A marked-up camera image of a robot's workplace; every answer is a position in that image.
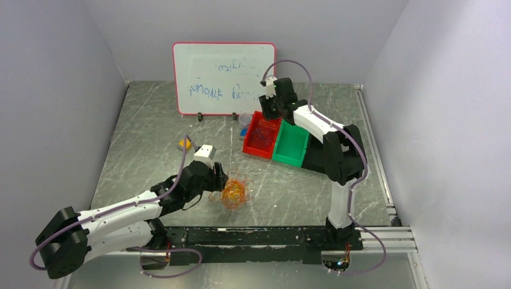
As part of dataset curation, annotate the pink framed whiteboard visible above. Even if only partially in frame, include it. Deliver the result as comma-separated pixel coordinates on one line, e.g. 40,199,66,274
172,42,277,116

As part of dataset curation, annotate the blue grey block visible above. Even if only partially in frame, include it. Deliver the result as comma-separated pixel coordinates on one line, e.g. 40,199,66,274
239,128,248,141

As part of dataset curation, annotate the black plastic bin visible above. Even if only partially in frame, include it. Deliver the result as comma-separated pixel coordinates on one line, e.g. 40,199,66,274
301,134,326,175

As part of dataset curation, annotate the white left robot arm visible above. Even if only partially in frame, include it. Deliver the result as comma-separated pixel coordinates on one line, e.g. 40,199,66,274
35,161,228,279

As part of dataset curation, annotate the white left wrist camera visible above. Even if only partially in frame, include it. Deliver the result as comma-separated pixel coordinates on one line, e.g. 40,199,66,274
193,144,216,167

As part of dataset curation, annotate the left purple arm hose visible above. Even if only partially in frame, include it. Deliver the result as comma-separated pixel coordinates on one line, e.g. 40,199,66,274
29,133,202,279

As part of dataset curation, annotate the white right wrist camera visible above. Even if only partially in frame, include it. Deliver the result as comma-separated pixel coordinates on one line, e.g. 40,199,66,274
260,75,277,99

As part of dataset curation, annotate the green plastic bin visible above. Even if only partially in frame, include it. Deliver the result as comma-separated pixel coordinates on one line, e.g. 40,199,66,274
272,120,309,167

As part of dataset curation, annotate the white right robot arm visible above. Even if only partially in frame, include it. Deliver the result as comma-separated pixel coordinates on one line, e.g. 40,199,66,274
259,76,368,249

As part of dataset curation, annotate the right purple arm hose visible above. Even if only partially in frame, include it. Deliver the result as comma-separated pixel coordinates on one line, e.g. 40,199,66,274
261,60,387,277

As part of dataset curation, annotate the yellow grey block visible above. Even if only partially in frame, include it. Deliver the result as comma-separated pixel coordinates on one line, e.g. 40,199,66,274
177,138,194,151

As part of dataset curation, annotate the red plastic bin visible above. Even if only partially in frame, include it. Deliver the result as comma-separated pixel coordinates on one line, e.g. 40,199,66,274
242,111,281,160

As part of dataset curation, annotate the orange cable bundle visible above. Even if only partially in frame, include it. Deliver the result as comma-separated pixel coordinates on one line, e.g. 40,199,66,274
208,169,255,211

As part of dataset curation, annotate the clear plastic cup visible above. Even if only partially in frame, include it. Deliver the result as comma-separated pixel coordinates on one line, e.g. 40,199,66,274
238,113,253,128

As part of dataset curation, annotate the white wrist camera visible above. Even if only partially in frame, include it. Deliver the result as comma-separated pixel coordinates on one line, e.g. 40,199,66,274
260,75,277,99
193,144,216,167

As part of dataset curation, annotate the dark purple cable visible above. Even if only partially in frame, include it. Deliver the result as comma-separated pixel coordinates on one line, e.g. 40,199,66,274
252,121,276,154

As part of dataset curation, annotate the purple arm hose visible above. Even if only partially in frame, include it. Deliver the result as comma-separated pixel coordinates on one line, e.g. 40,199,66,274
29,133,202,279
261,60,387,277

